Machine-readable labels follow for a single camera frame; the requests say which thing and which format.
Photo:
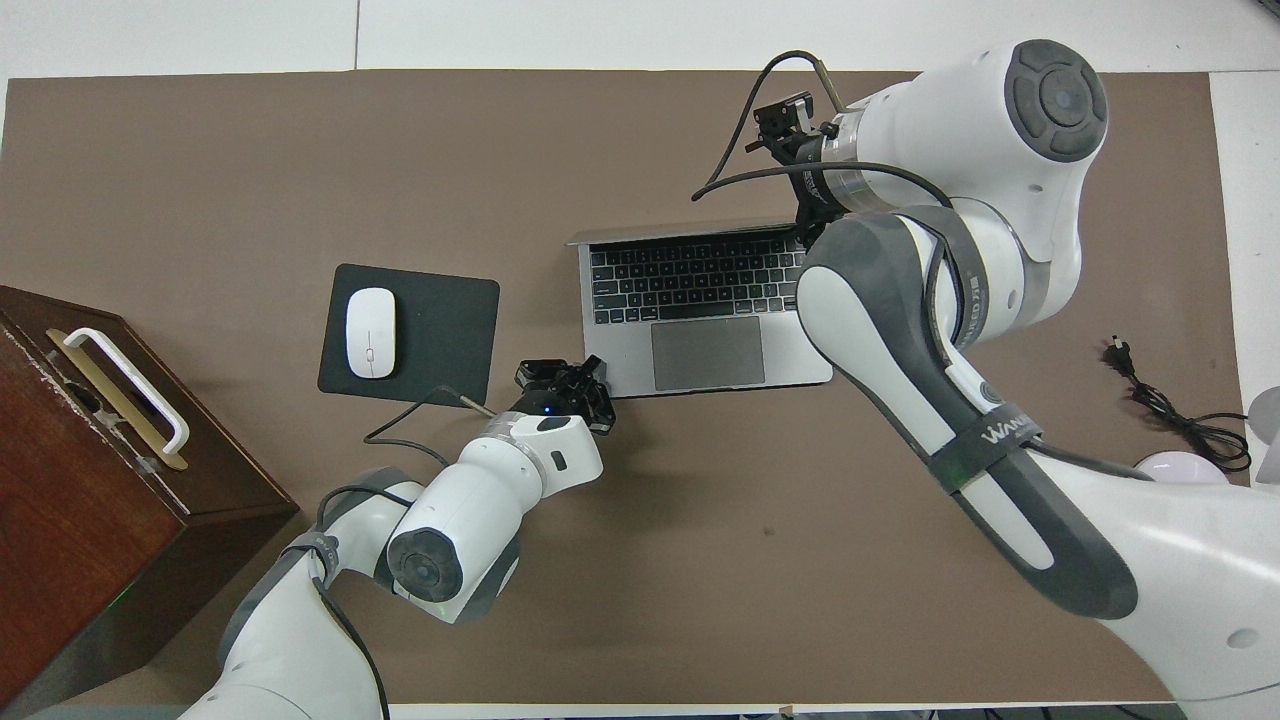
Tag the black mouse pad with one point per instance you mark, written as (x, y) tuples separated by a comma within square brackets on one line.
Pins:
[(445, 340)]

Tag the white computer mouse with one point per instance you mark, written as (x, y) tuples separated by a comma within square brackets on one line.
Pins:
[(371, 333)]

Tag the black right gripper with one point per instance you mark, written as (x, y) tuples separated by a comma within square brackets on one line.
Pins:
[(815, 170)]

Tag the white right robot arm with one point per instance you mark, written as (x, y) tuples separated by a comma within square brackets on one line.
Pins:
[(960, 130)]

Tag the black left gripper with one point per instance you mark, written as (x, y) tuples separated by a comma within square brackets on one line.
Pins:
[(555, 400)]

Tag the white desk lamp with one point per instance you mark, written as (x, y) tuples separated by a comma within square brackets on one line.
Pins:
[(1180, 467)]

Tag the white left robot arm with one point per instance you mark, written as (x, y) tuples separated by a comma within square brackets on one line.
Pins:
[(470, 520)]

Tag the dark wooden box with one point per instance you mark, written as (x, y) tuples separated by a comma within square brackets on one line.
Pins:
[(80, 520)]

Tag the silver laptop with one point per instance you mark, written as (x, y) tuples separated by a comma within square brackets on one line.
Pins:
[(705, 350)]

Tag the brown table mat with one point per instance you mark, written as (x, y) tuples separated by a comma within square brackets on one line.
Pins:
[(300, 150)]

